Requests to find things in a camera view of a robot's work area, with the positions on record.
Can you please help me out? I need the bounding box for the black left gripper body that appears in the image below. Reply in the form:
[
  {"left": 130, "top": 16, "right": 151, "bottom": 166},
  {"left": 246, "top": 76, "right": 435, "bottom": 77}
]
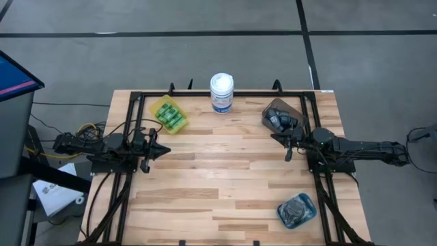
[{"left": 130, "top": 126, "right": 158, "bottom": 161}]

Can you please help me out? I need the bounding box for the yellow floor cable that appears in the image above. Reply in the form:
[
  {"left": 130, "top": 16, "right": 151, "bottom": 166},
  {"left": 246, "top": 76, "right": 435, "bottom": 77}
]
[{"left": 23, "top": 122, "right": 100, "bottom": 161}]

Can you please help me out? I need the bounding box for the grey translucent plastic bin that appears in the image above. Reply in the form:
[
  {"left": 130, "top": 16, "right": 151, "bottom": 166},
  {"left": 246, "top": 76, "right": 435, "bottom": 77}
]
[{"left": 261, "top": 98, "right": 309, "bottom": 135}]

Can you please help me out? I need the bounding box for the thin black floor cable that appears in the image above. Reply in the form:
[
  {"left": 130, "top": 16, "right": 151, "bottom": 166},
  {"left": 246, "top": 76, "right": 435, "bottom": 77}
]
[{"left": 32, "top": 100, "right": 111, "bottom": 107}]

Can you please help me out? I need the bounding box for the black aluminium table frame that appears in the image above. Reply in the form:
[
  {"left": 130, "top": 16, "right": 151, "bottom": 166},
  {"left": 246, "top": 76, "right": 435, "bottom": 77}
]
[{"left": 79, "top": 79, "right": 376, "bottom": 246}]

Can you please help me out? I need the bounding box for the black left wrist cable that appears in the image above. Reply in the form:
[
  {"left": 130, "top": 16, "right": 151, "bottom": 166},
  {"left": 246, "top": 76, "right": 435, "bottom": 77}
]
[{"left": 114, "top": 118, "right": 165, "bottom": 151}]

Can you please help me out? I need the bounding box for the yellow plastic bin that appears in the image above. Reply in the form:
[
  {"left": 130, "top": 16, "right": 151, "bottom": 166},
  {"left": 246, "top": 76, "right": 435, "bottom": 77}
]
[{"left": 147, "top": 94, "right": 190, "bottom": 135}]

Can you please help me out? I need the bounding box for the blue screen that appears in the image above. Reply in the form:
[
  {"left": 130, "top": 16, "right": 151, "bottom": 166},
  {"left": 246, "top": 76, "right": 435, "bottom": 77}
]
[{"left": 0, "top": 50, "right": 46, "bottom": 103}]

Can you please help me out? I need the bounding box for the white wipes canister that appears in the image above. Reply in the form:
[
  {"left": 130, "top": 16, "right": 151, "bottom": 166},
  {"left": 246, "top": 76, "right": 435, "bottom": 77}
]
[{"left": 209, "top": 72, "right": 235, "bottom": 115}]

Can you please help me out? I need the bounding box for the looped black floor cable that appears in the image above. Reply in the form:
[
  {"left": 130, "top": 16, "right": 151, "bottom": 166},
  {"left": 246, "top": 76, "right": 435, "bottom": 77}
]
[{"left": 405, "top": 123, "right": 437, "bottom": 174}]

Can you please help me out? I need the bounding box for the white printed paper box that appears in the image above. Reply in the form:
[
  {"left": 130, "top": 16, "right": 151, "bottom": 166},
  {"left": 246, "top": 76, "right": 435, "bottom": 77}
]
[{"left": 32, "top": 162, "right": 85, "bottom": 217}]

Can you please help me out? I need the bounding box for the green travel shampoo bottle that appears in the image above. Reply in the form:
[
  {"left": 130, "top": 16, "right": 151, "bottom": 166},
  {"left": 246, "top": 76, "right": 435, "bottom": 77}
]
[
  {"left": 163, "top": 108, "right": 180, "bottom": 123},
  {"left": 158, "top": 105, "right": 175, "bottom": 120},
  {"left": 170, "top": 116, "right": 188, "bottom": 131},
  {"left": 166, "top": 112, "right": 184, "bottom": 126},
  {"left": 155, "top": 101, "right": 172, "bottom": 117}
]

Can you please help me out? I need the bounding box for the black shelf beam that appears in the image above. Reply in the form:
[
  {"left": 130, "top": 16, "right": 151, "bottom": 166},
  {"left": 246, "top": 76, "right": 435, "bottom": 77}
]
[{"left": 18, "top": 155, "right": 92, "bottom": 194}]

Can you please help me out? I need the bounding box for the clear plastic wrapped package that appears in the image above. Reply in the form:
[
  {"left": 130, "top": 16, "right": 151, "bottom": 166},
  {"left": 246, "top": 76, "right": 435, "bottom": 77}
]
[{"left": 276, "top": 192, "right": 318, "bottom": 230}]

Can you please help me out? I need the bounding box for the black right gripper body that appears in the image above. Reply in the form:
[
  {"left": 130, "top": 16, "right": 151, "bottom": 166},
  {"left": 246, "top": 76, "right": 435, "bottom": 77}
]
[{"left": 280, "top": 126, "right": 307, "bottom": 148}]

